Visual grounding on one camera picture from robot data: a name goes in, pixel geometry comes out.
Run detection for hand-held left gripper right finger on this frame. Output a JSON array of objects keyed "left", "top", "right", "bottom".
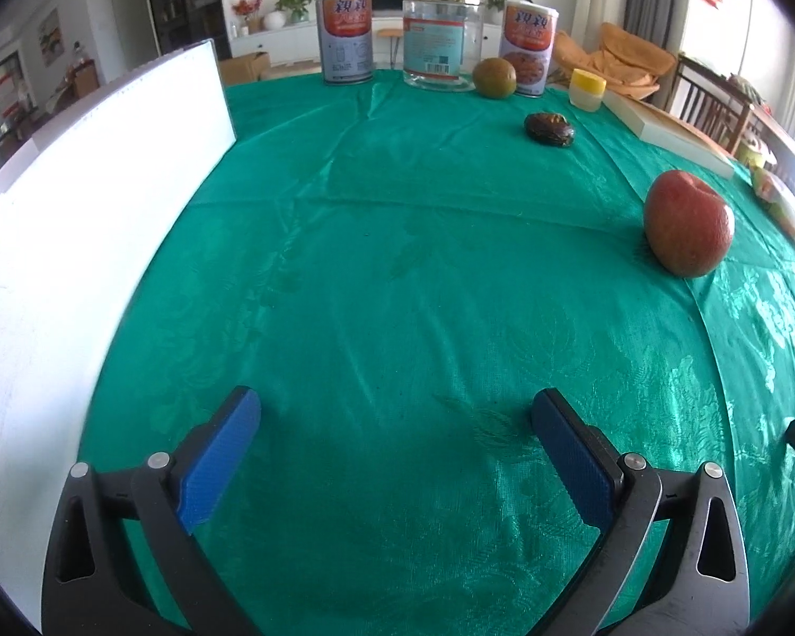
[{"left": 528, "top": 390, "right": 751, "bottom": 636}]

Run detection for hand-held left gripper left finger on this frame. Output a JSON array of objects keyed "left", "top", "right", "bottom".
[{"left": 41, "top": 385, "right": 264, "bottom": 636}]

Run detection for red apple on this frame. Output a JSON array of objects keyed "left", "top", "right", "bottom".
[{"left": 642, "top": 170, "right": 736, "bottom": 278}]

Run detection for dark wrinkled round fruit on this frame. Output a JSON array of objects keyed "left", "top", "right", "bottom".
[{"left": 525, "top": 112, "right": 576, "bottom": 146}]

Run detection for snack bag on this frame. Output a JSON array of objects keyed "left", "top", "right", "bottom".
[{"left": 752, "top": 165, "right": 795, "bottom": 259}]

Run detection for green tablecloth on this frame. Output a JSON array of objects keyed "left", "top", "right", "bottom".
[{"left": 76, "top": 66, "right": 795, "bottom": 636}]

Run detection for white foam board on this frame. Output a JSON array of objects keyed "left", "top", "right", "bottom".
[{"left": 0, "top": 38, "right": 238, "bottom": 636}]

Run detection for yellow-green toy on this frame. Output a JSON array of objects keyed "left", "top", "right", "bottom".
[{"left": 738, "top": 136, "right": 770, "bottom": 170}]

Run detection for flat white box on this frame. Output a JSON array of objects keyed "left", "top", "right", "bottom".
[{"left": 602, "top": 89, "right": 736, "bottom": 180}]

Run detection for dark wooden chair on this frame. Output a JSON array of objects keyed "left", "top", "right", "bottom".
[{"left": 666, "top": 53, "right": 756, "bottom": 153}]

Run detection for small yellow-lidded jar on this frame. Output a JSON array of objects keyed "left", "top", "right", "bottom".
[{"left": 568, "top": 68, "right": 607, "bottom": 109}]

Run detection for brown-green kiwi fruit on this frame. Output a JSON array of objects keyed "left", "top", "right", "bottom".
[{"left": 472, "top": 57, "right": 518, "bottom": 100}]

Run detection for brown cardboard box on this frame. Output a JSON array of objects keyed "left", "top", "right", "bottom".
[{"left": 218, "top": 51, "right": 271, "bottom": 86}]

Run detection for orange bean bag chair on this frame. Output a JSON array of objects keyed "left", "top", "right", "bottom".
[{"left": 550, "top": 22, "right": 678, "bottom": 103}]

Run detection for white and red tin can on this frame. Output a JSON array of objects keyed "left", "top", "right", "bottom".
[{"left": 499, "top": 1, "right": 561, "bottom": 97}]

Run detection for white television cabinet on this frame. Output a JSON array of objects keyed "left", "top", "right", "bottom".
[{"left": 228, "top": 10, "right": 505, "bottom": 74}]

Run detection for clear glass jar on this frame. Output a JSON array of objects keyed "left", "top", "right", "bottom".
[{"left": 401, "top": 0, "right": 483, "bottom": 92}]

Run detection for grey and red tin can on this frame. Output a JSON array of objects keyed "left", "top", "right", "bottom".
[{"left": 316, "top": 0, "right": 376, "bottom": 87}]

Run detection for red flowers in vase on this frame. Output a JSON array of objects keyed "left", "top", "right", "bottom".
[{"left": 232, "top": 0, "right": 266, "bottom": 37}]

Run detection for dark display cabinet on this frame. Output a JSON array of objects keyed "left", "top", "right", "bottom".
[{"left": 141, "top": 0, "right": 233, "bottom": 60}]

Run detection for leafy potted plant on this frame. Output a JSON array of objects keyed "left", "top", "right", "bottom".
[{"left": 275, "top": 0, "right": 319, "bottom": 24}]

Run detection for framed wall picture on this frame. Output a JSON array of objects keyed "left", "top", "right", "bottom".
[{"left": 38, "top": 8, "right": 64, "bottom": 66}]

